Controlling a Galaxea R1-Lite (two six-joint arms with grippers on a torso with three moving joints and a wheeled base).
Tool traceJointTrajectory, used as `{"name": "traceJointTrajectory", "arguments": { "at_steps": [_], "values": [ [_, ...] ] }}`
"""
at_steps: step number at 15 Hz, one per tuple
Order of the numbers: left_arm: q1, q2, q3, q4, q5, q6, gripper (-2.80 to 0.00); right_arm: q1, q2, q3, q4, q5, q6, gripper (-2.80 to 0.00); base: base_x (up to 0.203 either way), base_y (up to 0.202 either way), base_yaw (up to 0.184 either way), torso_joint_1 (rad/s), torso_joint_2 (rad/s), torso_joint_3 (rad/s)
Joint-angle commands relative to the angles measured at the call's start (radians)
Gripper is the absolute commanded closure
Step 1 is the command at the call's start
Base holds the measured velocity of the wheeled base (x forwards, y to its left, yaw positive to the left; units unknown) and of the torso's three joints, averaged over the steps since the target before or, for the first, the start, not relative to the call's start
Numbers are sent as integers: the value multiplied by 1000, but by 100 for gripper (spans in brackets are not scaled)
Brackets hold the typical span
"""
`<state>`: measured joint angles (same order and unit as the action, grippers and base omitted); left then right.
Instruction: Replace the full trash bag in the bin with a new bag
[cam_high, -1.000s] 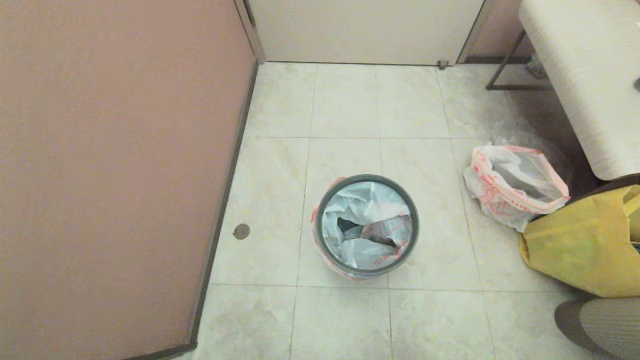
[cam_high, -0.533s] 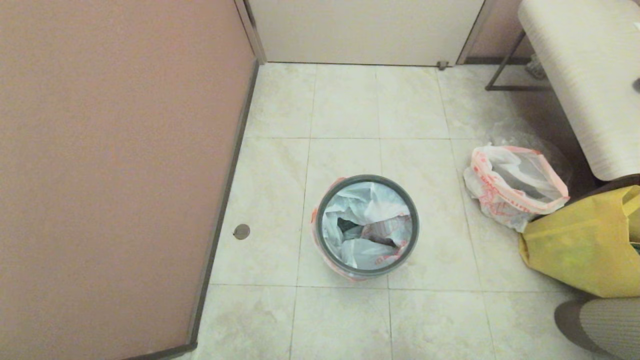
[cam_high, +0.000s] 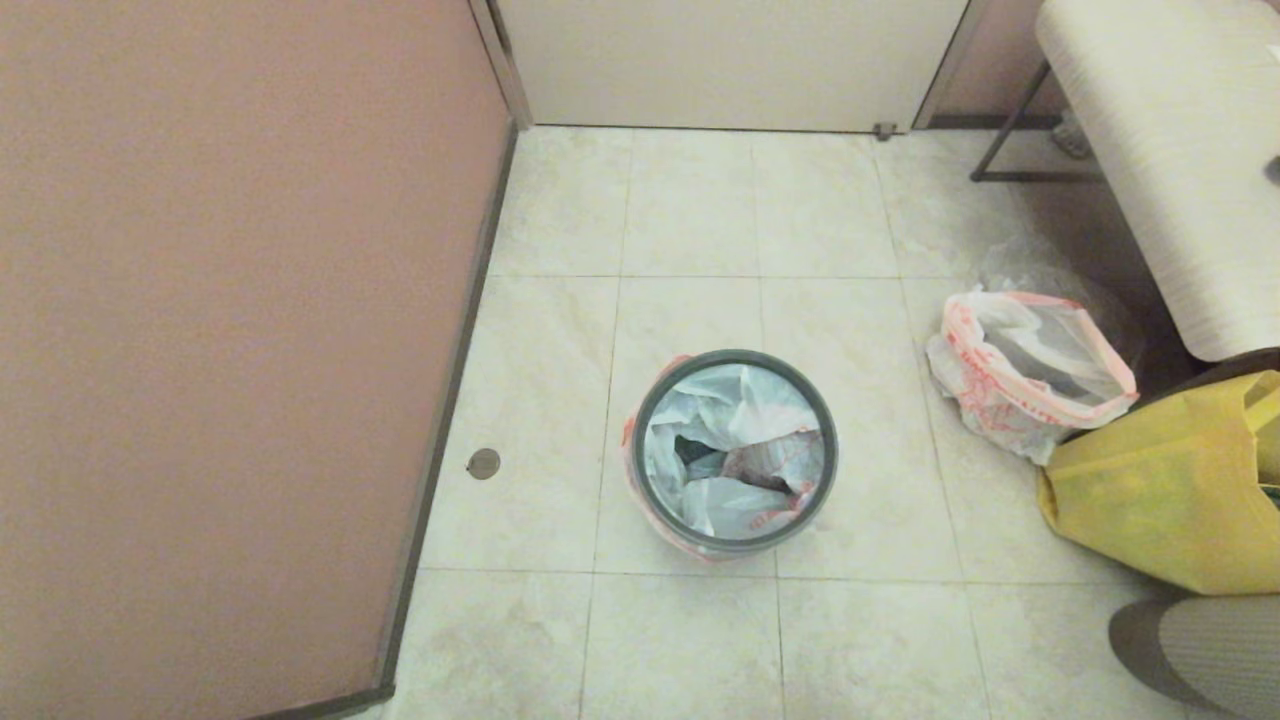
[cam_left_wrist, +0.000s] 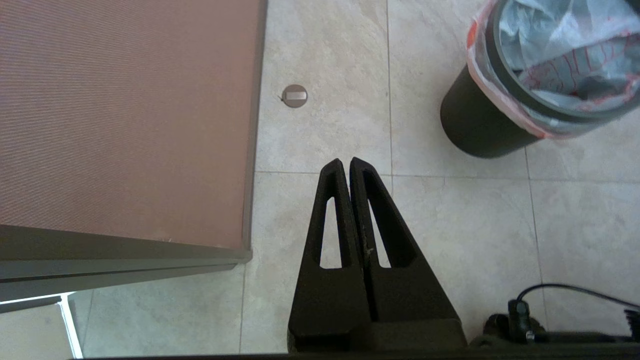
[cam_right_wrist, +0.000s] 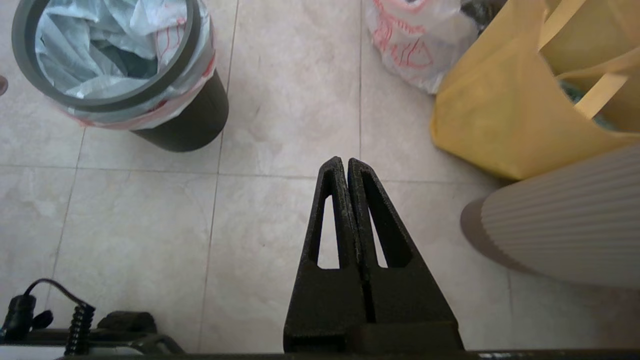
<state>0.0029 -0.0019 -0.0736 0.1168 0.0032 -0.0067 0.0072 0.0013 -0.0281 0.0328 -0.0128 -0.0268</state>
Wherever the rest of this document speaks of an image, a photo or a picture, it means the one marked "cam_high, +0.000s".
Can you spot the white cartoon-print plastic bag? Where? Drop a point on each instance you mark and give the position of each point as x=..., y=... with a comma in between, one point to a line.
x=730, y=420

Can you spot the used white red-print trash bag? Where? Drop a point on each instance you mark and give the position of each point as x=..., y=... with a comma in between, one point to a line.
x=990, y=400

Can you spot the yellow fabric tote bag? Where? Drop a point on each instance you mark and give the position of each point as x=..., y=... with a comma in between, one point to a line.
x=1150, y=490

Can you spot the small grey round floor disc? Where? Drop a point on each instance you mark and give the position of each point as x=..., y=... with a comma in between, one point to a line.
x=483, y=463

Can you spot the beige door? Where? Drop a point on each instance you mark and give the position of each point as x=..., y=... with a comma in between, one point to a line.
x=730, y=60

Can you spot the small clear plastic item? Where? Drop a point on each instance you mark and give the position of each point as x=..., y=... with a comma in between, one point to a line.
x=1072, y=137

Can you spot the white wood-grain table top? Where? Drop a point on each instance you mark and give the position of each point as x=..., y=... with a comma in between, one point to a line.
x=1180, y=150

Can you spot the grey ribbed cylinder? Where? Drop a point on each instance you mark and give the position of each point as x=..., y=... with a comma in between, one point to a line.
x=1220, y=655

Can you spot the dark metal table frame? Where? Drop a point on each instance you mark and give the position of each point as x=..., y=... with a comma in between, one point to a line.
x=1030, y=177

